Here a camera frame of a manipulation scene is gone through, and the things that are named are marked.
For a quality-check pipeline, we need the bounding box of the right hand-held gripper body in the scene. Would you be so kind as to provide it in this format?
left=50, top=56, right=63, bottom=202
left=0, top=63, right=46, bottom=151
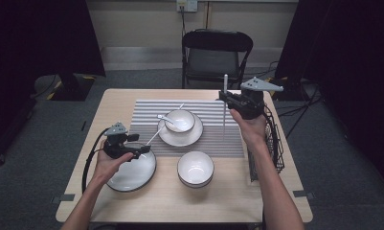
left=237, top=77, right=284, bottom=121

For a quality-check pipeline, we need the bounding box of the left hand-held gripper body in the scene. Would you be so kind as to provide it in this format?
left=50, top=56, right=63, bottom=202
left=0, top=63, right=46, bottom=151
left=102, top=122, right=131, bottom=160

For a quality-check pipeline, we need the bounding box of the white chopstick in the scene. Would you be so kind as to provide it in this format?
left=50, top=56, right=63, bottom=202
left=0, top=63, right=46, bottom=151
left=146, top=103, right=185, bottom=147
left=222, top=74, right=228, bottom=142

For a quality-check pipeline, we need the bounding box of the white plate black rim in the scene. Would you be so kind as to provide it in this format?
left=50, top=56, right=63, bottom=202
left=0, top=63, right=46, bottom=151
left=106, top=148, right=157, bottom=193
left=156, top=111, right=204, bottom=148

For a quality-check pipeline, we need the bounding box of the white ceramic spoon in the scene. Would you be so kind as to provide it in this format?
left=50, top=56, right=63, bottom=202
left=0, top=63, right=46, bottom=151
left=156, top=113, right=178, bottom=127

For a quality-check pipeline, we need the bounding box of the white bowl black rim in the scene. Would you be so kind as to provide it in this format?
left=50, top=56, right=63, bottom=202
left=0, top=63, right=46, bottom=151
left=176, top=150, right=215, bottom=189
left=164, top=108, right=196, bottom=133

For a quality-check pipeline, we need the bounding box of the black wire cutlery basket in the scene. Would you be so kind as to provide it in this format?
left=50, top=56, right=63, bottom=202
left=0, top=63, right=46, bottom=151
left=247, top=103, right=285, bottom=183

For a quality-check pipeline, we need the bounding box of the person's left hand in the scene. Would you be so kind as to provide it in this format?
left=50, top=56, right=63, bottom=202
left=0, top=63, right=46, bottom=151
left=93, top=140, right=135, bottom=186

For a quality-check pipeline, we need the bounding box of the person's right hand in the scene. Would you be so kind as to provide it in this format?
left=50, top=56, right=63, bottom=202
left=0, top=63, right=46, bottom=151
left=229, top=109, right=269, bottom=150

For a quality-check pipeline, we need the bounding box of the black folding chair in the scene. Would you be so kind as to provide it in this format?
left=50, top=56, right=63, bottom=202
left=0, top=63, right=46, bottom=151
left=181, top=28, right=255, bottom=90

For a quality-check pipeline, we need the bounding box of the grey striped woven placemat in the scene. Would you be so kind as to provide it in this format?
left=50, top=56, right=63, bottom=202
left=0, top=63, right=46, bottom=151
left=128, top=99, right=245, bottom=158

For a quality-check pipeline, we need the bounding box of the grey floor tape piece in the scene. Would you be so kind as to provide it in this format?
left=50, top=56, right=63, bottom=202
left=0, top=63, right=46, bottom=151
left=292, top=190, right=316, bottom=201
left=51, top=193, right=77, bottom=205

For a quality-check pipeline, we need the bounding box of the grey round stand base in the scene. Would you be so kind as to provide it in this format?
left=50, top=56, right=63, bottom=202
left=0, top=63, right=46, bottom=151
left=34, top=75, right=58, bottom=99

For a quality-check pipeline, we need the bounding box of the black curtain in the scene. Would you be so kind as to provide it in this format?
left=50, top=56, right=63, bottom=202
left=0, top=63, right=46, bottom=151
left=274, top=0, right=384, bottom=193
left=0, top=0, right=106, bottom=167

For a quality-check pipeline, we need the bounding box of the left hand-held gripper black cable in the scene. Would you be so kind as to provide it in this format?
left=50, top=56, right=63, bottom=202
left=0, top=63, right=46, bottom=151
left=81, top=127, right=109, bottom=195

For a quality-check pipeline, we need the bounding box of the black plugged power cable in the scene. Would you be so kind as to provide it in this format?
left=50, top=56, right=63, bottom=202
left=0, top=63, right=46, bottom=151
left=179, top=6, right=188, bottom=36

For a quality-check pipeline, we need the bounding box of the white wall outlet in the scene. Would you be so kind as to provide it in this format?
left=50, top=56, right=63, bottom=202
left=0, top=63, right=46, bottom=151
left=175, top=0, right=198, bottom=13

